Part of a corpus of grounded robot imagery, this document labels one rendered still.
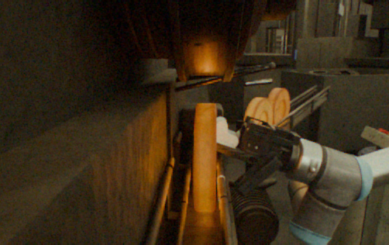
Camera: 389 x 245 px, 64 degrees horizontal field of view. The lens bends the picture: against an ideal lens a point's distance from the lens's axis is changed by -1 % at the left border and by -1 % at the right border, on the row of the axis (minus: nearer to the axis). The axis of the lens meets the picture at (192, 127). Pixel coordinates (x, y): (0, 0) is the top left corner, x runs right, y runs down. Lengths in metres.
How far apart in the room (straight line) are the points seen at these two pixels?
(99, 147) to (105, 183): 0.02
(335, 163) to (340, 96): 2.05
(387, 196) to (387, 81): 1.66
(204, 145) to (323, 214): 0.36
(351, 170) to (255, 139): 0.20
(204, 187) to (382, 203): 1.08
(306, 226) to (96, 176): 0.61
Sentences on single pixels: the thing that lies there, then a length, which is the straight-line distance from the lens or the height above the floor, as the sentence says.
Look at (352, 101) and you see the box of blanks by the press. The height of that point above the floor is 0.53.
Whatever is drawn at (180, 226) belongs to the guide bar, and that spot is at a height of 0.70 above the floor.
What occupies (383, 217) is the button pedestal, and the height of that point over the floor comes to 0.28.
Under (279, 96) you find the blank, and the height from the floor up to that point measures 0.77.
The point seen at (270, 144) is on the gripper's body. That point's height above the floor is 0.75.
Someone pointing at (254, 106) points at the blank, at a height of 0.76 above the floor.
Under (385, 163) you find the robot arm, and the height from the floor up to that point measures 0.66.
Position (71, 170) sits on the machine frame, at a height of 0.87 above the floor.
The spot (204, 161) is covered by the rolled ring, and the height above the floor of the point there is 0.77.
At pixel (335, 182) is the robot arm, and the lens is 0.70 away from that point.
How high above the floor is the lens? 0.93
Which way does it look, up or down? 14 degrees down
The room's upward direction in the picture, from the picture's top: straight up
